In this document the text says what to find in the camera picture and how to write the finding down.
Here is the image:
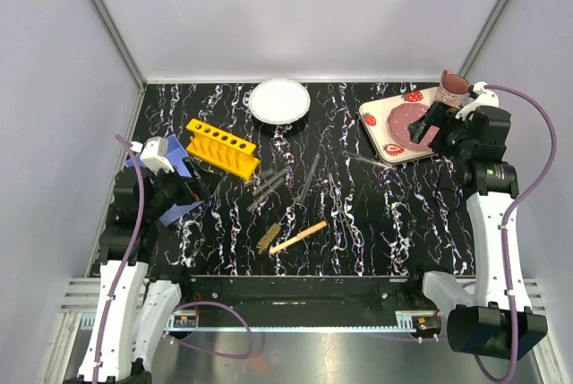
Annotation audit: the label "clear glass test tube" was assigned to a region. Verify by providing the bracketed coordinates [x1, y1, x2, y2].
[254, 169, 274, 183]
[342, 150, 396, 170]
[247, 177, 285, 212]
[252, 168, 288, 196]
[296, 152, 321, 206]

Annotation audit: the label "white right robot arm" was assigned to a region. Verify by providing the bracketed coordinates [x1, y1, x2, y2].
[408, 102, 548, 360]

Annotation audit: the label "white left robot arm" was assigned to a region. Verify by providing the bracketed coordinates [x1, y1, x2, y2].
[72, 158, 210, 383]

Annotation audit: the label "blue plastic bin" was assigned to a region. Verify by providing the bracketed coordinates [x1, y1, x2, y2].
[124, 135, 210, 226]

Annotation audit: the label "pink patterned mug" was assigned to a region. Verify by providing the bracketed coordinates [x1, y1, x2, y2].
[434, 69, 469, 109]

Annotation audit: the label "pink dotted plate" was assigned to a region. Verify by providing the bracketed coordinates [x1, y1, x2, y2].
[387, 103, 439, 152]

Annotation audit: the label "strawberry pattern tray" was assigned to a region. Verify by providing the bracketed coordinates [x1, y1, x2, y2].
[359, 87, 437, 165]

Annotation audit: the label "yellow test tube rack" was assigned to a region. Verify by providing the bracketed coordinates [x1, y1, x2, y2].
[186, 119, 260, 181]

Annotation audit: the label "brown test tube brush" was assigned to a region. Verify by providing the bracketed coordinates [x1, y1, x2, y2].
[257, 202, 303, 254]

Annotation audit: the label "white paper plate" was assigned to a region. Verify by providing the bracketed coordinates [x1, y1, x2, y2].
[248, 79, 311, 125]

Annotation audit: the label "wooden test tube clamp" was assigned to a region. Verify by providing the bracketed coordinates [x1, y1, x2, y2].
[269, 220, 328, 254]

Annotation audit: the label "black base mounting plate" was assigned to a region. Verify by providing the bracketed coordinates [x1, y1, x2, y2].
[183, 276, 436, 329]

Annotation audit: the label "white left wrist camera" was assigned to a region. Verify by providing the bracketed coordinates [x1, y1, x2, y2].
[140, 137, 175, 175]

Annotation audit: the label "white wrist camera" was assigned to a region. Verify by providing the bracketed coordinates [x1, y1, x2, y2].
[456, 81, 499, 121]
[140, 137, 175, 175]

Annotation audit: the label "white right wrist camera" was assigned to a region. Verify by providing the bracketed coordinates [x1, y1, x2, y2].
[456, 81, 499, 121]

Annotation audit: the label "metal wire tongs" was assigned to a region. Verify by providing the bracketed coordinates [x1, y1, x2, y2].
[329, 175, 352, 250]

